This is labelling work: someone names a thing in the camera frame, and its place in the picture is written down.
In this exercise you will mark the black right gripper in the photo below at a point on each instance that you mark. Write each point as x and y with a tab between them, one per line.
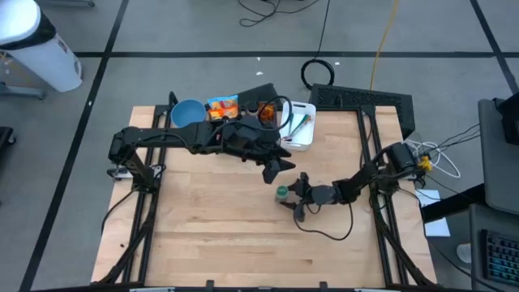
320	194

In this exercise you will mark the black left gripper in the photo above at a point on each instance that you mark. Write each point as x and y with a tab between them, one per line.
251	140

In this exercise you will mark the green lid spice jar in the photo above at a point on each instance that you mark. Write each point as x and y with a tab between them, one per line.
281	194

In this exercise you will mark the iridescent spoon blue bowl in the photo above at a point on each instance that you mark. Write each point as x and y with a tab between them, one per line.
297	130

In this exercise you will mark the iridescent spoon pink bowl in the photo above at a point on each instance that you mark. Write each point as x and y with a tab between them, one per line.
304	122

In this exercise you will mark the orange ramen packet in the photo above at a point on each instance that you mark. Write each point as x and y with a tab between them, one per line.
227	112

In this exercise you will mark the blue-edged ramen packet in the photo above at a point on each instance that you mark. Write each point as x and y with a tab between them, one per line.
223	100

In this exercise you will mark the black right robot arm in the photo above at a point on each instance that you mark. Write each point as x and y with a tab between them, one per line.
377	174

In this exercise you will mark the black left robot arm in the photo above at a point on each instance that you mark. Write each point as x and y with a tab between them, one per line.
162	138

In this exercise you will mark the white plastic bin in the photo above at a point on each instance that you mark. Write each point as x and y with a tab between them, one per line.
304	141

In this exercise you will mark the clear bin middle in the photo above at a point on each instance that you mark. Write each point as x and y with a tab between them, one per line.
245	115

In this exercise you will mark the black wedge stand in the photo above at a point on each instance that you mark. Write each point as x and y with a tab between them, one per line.
259	93

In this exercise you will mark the black computer case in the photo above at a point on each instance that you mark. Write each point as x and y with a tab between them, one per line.
357	97

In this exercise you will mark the yellow plug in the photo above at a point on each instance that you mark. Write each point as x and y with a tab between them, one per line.
425	163

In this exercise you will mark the white paper sheet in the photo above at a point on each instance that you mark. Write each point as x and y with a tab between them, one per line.
436	227

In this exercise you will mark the white computer mouse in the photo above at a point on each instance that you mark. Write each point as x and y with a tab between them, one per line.
464	253

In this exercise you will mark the grey monitor back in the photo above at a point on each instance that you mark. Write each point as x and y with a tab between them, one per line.
498	170

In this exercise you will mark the backlit keyboard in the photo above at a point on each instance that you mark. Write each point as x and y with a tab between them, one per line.
503	257

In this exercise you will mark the black blue device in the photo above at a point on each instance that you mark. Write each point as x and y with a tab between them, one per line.
511	121

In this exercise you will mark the white trash can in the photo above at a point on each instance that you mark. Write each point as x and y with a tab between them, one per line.
40	61

